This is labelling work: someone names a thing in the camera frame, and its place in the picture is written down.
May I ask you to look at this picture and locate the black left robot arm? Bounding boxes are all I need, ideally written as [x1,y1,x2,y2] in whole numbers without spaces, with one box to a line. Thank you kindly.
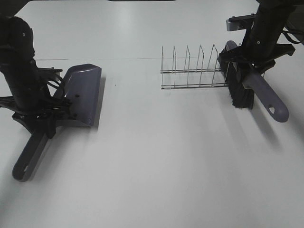
[0,17,71,138]

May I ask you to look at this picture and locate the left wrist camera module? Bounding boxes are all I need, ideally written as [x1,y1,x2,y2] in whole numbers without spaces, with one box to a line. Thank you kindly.
[38,67,63,82]

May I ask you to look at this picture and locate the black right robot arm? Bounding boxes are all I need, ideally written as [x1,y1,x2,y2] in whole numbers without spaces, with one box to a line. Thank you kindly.
[218,0,304,73]

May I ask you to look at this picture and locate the purple plastic dustpan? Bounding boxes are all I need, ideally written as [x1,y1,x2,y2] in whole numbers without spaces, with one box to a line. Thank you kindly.
[12,64,102,182]

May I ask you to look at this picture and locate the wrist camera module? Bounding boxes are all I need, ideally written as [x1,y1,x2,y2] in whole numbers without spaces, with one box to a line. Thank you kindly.
[38,67,63,82]
[226,14,256,31]

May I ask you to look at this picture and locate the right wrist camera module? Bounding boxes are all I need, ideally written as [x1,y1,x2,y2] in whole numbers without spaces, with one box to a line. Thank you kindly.
[226,14,256,31]

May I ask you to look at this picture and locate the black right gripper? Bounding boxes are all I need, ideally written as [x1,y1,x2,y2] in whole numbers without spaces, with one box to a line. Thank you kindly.
[218,42,295,73]

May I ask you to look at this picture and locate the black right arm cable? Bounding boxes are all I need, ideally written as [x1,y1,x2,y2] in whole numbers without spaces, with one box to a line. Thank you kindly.
[281,27,302,45]

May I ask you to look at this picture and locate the chrome wire dish rack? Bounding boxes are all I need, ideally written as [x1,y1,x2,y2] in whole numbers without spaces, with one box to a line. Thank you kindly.
[160,45,228,90]

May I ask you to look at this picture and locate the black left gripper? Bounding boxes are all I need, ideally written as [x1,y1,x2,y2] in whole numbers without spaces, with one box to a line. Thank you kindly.
[0,68,74,140]

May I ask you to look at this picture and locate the purple brush black bristles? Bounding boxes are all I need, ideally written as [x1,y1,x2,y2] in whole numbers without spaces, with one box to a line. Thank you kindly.
[218,40,289,123]

